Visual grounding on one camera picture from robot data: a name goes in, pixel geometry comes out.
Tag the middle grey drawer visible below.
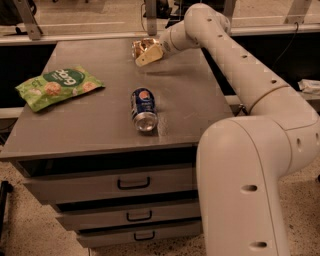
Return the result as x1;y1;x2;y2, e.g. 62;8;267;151
56;199;200;231

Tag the white packet on ledge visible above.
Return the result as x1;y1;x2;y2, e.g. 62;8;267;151
298;79;320;95

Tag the black middle drawer handle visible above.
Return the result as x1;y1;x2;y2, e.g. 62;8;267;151
126;210;153;222

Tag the black top drawer handle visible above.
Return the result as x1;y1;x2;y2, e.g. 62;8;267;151
117;177;151;190

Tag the bottom grey drawer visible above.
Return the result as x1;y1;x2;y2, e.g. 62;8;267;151
77;218;202;248

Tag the top grey drawer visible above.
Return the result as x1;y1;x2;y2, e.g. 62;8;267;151
24;164;196;204

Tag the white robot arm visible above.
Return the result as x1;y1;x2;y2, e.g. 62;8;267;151
136;3;320;256

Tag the black bottom drawer handle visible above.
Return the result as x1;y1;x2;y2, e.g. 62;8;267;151
133;231;155;242

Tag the grey drawer cabinet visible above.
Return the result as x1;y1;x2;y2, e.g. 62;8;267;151
0;35;234;249

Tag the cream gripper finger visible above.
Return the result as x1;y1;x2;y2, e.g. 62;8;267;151
135;44;163;67

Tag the grey metal railing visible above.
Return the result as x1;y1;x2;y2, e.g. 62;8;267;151
0;0;320;45

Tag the black drawer handle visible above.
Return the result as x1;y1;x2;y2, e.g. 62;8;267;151
133;231;155;242
126;210;153;222
117;177;151;190

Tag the green snack bag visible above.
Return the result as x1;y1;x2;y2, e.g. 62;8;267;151
16;66;104;112

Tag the orange can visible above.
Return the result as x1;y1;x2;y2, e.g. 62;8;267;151
131;38;159;59

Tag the blue pepsi can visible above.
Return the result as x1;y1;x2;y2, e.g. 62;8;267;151
131;88;158;132

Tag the grey drawer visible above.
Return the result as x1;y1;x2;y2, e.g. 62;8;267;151
77;218;202;248
56;199;200;231
24;164;196;204

